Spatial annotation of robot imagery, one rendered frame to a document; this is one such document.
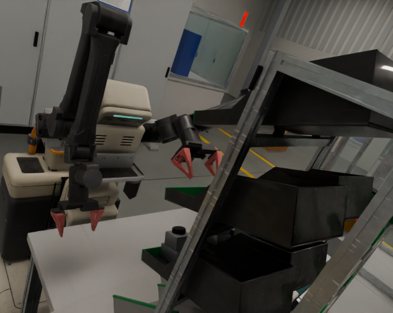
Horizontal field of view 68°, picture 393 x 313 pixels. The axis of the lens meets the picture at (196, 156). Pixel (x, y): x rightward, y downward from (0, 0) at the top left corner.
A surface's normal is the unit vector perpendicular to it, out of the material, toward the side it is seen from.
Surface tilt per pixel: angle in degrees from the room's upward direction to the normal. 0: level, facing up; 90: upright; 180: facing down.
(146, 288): 0
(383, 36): 90
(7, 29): 90
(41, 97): 90
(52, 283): 0
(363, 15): 90
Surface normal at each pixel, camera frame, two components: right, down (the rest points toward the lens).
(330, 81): -0.69, 0.04
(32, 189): 0.59, 0.51
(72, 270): 0.35, -0.86
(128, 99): 0.66, -0.29
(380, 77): 0.61, 0.09
